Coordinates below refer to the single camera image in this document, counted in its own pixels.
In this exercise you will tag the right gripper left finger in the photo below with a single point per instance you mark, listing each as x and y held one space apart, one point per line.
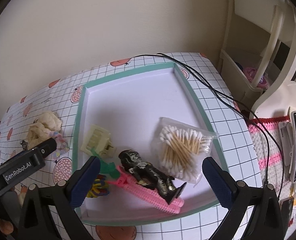
36 221

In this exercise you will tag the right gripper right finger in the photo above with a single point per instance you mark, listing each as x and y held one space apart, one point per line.
266 220

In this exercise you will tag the cream lace scrunchie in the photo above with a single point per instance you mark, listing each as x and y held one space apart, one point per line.
43 128

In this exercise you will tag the cream hair claw clip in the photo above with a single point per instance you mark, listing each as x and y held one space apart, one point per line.
98 141

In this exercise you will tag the green plastic stick figure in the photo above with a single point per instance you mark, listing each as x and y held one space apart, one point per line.
108 169

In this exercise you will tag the pink hair roller clip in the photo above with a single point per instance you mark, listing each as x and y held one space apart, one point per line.
129 184

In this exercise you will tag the bag of cotton swabs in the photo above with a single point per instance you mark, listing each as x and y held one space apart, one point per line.
181 148

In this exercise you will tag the black toy car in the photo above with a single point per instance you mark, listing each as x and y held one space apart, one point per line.
24 145

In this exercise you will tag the person's hand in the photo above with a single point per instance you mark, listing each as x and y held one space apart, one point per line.
6 227

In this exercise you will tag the black smartphone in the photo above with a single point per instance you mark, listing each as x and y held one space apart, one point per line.
286 211

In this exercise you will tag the pink crochet mat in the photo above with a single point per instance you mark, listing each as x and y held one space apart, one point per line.
267 145

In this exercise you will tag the white phone case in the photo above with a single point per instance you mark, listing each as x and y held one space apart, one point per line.
286 136

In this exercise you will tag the white shelf rack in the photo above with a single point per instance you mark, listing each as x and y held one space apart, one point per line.
258 55

